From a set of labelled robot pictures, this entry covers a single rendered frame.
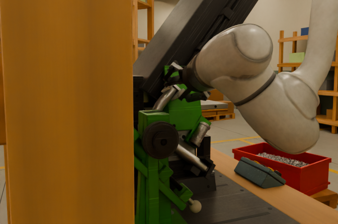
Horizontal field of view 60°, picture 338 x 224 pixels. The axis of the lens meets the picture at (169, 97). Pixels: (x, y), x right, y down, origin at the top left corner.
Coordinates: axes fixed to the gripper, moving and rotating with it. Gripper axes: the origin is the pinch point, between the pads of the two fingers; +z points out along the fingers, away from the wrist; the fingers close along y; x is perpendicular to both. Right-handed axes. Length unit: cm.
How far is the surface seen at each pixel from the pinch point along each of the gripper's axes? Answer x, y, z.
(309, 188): -11, -62, 7
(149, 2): -177, 62, 263
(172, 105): 1.9, -3.4, 4.4
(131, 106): 27, 10, -58
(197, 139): 5.7, -15.6, 0.9
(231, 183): 8.3, -33.9, 3.6
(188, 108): -0.9, -8.2, 4.5
